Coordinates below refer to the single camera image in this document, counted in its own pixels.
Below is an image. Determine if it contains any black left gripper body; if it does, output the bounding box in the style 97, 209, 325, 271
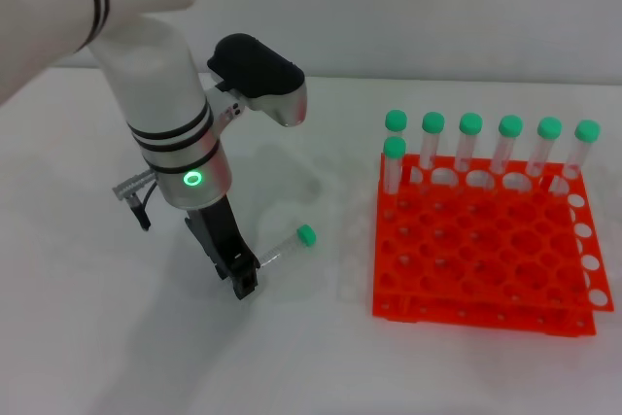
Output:
183, 193, 250, 276

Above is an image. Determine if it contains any clear test tube green cap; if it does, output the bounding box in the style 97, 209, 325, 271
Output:
419, 112, 447, 171
525, 116, 564, 179
385, 109, 409, 163
382, 136, 408, 195
560, 120, 602, 181
257, 224, 319, 268
454, 112, 485, 174
489, 115, 525, 176

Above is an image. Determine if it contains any orange plastic test tube rack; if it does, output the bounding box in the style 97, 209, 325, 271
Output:
371, 152, 616, 337

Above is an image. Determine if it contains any black wrist cable silver plug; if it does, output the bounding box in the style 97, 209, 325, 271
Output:
111, 166, 159, 233

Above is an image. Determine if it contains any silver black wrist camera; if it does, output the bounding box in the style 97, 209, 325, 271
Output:
206, 33, 309, 129

